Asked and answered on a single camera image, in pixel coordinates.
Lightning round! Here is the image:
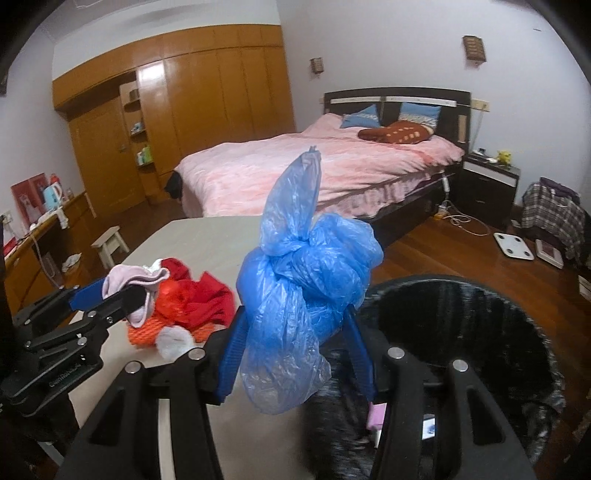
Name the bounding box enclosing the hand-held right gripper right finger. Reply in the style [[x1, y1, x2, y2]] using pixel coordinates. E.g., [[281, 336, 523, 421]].
[[344, 310, 539, 480]]

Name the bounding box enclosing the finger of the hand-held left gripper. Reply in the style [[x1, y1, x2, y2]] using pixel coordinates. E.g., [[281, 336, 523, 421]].
[[11, 278, 112, 335], [23, 286, 153, 358]]

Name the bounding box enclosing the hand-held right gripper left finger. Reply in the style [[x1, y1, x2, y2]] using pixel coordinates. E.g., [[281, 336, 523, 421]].
[[55, 307, 250, 480]]

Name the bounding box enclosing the pink cloth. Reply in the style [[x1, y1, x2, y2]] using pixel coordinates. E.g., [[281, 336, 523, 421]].
[[102, 264, 171, 326]]

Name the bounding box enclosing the orange cloth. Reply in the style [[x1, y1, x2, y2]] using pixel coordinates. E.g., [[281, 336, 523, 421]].
[[127, 277, 218, 347]]

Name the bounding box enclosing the red cloth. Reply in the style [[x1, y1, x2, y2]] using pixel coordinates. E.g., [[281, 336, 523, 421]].
[[150, 258, 236, 330]]

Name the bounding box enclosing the blue plastic bag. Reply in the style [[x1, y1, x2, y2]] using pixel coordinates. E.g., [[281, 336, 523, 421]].
[[236, 145, 385, 415]]

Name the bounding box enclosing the black trash bin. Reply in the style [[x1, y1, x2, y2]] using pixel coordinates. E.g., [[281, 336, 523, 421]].
[[305, 274, 566, 480]]

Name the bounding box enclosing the white wooden stool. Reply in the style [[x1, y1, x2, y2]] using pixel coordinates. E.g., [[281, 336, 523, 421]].
[[91, 226, 130, 270]]

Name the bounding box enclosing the wooden side desk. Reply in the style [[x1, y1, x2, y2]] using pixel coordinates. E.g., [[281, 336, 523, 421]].
[[0, 191, 93, 315]]

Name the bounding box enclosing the white desk power strip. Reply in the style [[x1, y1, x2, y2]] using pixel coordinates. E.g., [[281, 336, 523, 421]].
[[30, 209, 70, 232]]

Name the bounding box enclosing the red box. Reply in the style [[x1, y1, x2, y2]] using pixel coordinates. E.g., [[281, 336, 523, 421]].
[[10, 173, 49, 236]]

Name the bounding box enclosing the black cloth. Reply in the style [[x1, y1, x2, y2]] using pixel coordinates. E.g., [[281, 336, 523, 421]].
[[163, 172, 183, 201]]

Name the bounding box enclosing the white bathroom scale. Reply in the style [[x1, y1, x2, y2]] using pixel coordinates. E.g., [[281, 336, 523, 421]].
[[493, 232, 536, 261]]

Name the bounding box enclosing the pink blanket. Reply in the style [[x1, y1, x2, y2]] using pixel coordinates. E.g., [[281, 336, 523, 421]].
[[174, 113, 465, 217]]

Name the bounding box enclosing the dark nightstand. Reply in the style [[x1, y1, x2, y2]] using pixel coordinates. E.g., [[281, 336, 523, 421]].
[[462, 152, 522, 229]]

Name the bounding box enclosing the white and red scale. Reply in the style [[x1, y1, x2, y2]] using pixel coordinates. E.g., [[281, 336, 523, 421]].
[[536, 239, 566, 270]]

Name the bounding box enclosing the wooden wardrobe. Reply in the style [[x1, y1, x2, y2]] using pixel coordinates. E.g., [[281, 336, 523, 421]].
[[52, 24, 296, 217]]

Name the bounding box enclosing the dark red patterned pillow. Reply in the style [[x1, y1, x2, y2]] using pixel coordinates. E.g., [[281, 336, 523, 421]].
[[358, 121, 432, 145]]

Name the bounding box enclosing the plaid cloth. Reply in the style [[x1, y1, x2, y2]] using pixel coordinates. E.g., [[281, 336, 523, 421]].
[[522, 182, 587, 259]]

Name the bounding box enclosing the blue pillow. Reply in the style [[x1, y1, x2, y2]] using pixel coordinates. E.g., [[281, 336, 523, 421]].
[[341, 104, 383, 129], [398, 102, 441, 132]]

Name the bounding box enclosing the dark wooden bed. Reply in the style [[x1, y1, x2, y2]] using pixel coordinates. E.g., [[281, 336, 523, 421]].
[[164, 87, 472, 250]]

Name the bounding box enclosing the white desk cable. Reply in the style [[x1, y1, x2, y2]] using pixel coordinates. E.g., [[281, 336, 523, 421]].
[[30, 235, 63, 287]]

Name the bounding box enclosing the white floor cable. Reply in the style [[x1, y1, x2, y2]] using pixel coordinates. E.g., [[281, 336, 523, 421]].
[[445, 212, 490, 237]]

